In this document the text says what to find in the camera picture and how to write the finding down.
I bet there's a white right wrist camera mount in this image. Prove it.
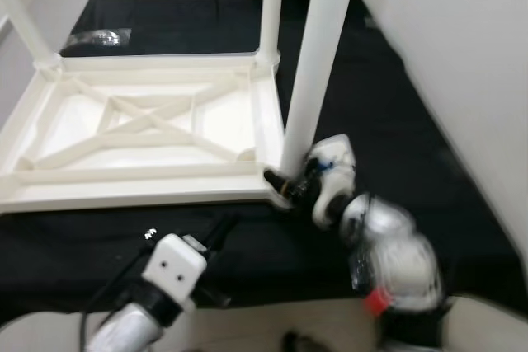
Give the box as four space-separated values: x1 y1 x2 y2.
305 134 358 230

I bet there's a clear tape strip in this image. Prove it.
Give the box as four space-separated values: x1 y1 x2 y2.
62 28 134 50

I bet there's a black tablecloth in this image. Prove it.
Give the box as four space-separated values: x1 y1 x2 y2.
0 0 528 326

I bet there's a white plastic table top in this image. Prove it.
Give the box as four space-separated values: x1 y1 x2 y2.
0 51 286 214

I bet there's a red connector block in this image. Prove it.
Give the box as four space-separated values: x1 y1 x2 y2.
365 289 391 318

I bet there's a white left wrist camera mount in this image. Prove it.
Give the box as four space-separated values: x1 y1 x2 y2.
140 234 208 304

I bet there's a grey robot right leg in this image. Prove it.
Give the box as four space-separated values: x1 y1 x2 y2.
280 331 328 352

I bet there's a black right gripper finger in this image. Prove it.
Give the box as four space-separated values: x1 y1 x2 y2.
263 168 303 201

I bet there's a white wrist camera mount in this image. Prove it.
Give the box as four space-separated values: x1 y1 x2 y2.
140 234 208 304
305 134 358 230

